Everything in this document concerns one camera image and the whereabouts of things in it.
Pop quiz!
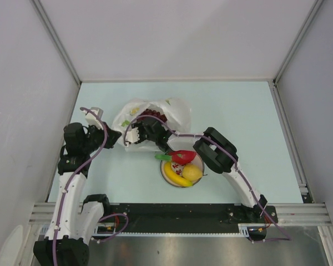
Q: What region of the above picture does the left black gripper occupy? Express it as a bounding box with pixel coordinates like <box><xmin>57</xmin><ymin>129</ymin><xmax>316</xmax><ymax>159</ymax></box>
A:
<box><xmin>82</xmin><ymin>121</ymin><xmax>121</xmax><ymax>154</ymax></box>

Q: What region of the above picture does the dark red fake fruit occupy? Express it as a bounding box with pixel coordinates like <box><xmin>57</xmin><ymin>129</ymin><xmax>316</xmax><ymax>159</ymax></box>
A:
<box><xmin>140</xmin><ymin>109</ymin><xmax>168</xmax><ymax>122</ymax></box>

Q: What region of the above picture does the white plastic bag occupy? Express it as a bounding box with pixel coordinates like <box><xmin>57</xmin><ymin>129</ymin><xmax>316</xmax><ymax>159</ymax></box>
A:
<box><xmin>110</xmin><ymin>98</ymin><xmax>191</xmax><ymax>152</ymax></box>

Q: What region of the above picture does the red fake dragon fruit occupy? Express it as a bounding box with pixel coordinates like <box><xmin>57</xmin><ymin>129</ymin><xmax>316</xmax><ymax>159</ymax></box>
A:
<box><xmin>155</xmin><ymin>150</ymin><xmax>196</xmax><ymax>165</ymax></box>

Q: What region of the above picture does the yellow fake banana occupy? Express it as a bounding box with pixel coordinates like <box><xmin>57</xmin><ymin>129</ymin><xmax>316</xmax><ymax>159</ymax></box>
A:
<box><xmin>164</xmin><ymin>162</ymin><xmax>193</xmax><ymax>187</ymax></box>

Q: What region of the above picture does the round printed plate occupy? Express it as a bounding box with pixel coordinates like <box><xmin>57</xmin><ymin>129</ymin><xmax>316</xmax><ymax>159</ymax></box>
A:
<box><xmin>160</xmin><ymin>155</ymin><xmax>205</xmax><ymax>188</ymax></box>

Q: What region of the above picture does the yellow fake lemon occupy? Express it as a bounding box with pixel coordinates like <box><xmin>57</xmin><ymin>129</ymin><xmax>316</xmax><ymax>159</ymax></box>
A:
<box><xmin>182</xmin><ymin>164</ymin><xmax>203</xmax><ymax>182</ymax></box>

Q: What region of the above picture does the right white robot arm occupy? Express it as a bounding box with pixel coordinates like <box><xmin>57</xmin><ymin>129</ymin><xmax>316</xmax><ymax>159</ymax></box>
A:
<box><xmin>130</xmin><ymin>115</ymin><xmax>268</xmax><ymax>222</ymax></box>

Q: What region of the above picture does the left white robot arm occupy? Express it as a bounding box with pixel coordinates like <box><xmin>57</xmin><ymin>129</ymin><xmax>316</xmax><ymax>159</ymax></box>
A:
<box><xmin>33</xmin><ymin>122</ymin><xmax>122</xmax><ymax>265</ymax></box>

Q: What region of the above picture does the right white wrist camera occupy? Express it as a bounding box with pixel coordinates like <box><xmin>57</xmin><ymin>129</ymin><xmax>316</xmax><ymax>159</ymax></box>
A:
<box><xmin>123</xmin><ymin>126</ymin><xmax>140</xmax><ymax>146</ymax></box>

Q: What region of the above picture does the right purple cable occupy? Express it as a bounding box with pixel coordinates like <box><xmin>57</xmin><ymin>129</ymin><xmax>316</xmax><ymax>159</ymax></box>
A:
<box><xmin>123</xmin><ymin>115</ymin><xmax>292</xmax><ymax>242</ymax></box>

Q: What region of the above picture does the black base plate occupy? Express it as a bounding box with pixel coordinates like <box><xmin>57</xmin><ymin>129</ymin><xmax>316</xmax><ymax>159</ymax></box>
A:
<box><xmin>93</xmin><ymin>203</ymin><xmax>278</xmax><ymax>241</ymax></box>

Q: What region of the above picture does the white slotted cable duct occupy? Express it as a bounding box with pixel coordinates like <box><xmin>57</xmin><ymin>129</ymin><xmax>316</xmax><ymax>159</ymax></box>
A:
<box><xmin>40</xmin><ymin>223</ymin><xmax>252</xmax><ymax>238</ymax></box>

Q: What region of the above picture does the left aluminium frame post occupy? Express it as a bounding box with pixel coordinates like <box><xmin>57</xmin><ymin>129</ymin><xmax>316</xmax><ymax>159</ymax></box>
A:
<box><xmin>30</xmin><ymin>0</ymin><xmax>82</xmax><ymax>85</ymax></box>

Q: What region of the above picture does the aluminium frame post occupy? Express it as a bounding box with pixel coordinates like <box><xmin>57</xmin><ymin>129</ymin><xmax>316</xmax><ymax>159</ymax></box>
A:
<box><xmin>271</xmin><ymin>0</ymin><xmax>327</xmax><ymax>85</ymax></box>
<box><xmin>30</xmin><ymin>0</ymin><xmax>82</xmax><ymax>85</ymax></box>

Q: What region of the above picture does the aluminium front rail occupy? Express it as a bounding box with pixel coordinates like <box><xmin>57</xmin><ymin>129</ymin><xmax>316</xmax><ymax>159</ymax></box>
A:
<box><xmin>28</xmin><ymin>202</ymin><xmax>332</xmax><ymax>226</ymax></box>

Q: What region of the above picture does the right aluminium frame post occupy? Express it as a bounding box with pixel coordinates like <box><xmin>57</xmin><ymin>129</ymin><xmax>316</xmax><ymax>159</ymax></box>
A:
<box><xmin>271</xmin><ymin>0</ymin><xmax>327</xmax><ymax>85</ymax></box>

